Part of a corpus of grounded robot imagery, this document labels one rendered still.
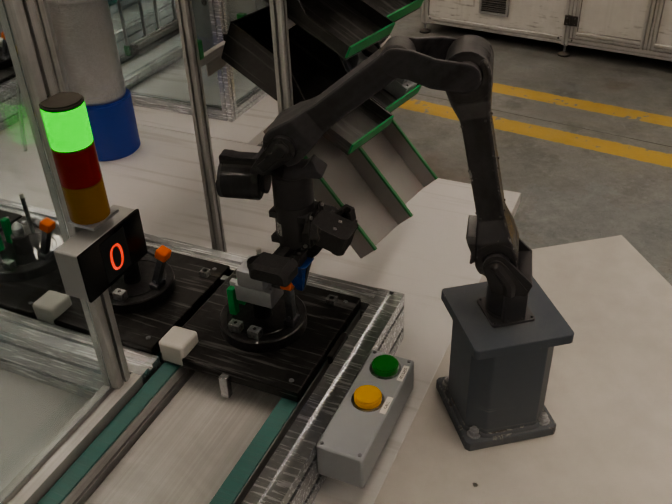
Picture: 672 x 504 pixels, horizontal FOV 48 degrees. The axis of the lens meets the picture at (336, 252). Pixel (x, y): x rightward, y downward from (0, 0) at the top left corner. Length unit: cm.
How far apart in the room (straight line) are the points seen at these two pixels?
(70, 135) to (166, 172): 103
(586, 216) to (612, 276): 186
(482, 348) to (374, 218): 43
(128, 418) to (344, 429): 32
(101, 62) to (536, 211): 208
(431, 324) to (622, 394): 34
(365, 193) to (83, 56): 85
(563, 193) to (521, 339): 253
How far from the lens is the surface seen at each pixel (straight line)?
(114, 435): 114
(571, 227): 333
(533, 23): 522
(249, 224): 169
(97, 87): 198
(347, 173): 139
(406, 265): 153
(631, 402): 131
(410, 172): 153
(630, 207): 354
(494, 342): 106
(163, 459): 113
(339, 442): 106
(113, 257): 102
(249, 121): 217
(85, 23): 193
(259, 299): 117
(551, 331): 109
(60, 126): 93
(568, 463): 120
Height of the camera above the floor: 175
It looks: 35 degrees down
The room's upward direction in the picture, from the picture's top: 2 degrees counter-clockwise
